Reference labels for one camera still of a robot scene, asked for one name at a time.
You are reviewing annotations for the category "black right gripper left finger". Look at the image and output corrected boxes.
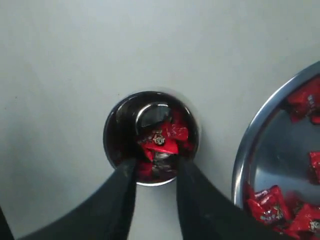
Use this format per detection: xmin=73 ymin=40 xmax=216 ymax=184
xmin=24 ymin=158 xmax=137 ymax=240

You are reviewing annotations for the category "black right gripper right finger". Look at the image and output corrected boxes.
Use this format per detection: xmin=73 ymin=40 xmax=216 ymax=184
xmin=176 ymin=159 xmax=283 ymax=240

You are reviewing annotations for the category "red candy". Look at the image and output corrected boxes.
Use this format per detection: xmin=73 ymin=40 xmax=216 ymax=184
xmin=286 ymin=75 xmax=320 ymax=125
xmin=137 ymin=121 xmax=179 ymax=162
xmin=167 ymin=118 xmax=189 ymax=142
xmin=246 ymin=185 xmax=292 ymax=225

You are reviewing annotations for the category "round steel plate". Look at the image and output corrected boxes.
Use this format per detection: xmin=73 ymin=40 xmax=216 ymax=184
xmin=231 ymin=60 xmax=320 ymax=240

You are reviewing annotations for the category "steel cup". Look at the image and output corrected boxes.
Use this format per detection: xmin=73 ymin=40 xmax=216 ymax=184
xmin=103 ymin=89 xmax=202 ymax=187

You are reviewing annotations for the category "red wrapped candy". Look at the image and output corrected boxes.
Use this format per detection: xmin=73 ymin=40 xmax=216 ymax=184
xmin=286 ymin=75 xmax=320 ymax=125
xmin=246 ymin=185 xmax=292 ymax=225

